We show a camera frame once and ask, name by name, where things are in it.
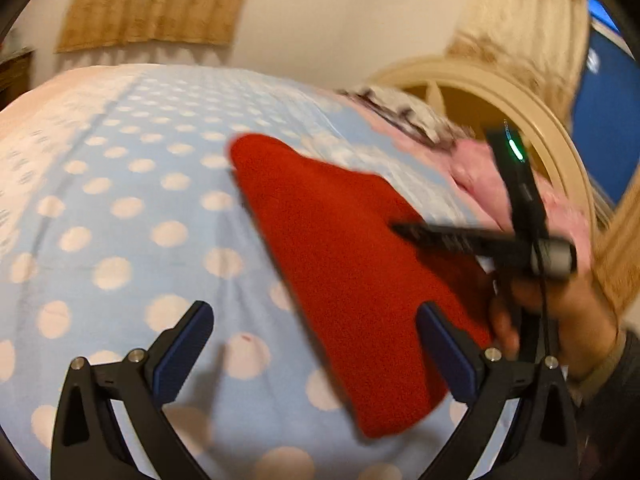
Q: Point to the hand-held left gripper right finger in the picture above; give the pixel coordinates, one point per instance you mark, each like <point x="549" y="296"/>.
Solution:
<point x="445" y="350"/>

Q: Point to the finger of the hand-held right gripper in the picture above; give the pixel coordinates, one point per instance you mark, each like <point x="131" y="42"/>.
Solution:
<point x="460" y="240"/>

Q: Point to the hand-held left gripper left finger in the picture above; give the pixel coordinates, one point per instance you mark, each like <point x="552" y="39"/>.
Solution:
<point x="182" y="350"/>

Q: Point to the red knit sweater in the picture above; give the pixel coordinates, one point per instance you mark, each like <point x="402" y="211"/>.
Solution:
<point x="330" y="240"/>

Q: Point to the person's right forearm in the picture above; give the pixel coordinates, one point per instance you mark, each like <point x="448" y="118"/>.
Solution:
<point x="610" y="410"/>

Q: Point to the person's right hand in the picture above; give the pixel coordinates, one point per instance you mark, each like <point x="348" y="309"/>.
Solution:
<point x="585" y="320"/>

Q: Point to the pink pillow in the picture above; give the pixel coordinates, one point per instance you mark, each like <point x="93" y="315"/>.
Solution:
<point x="475" y="175"/>

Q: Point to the blue board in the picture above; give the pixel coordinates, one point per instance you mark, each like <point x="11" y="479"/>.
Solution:
<point x="610" y="110"/>

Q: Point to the pink and blue dotted blanket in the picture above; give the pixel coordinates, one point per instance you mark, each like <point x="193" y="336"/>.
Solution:
<point x="125" y="240"/>

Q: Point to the white patterned pillow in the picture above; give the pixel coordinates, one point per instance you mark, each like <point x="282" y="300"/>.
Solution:
<point x="415" y="115"/>

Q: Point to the cream wooden headboard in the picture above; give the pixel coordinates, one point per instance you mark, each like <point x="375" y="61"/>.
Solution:
<point x="480" y="67"/>

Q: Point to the beige patterned curtain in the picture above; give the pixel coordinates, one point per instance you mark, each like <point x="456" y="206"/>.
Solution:
<point x="150" y="10"/>
<point x="525" y="20"/>

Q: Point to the dark wooden desk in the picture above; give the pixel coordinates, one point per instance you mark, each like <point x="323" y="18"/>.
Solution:
<point x="15" y="75"/>

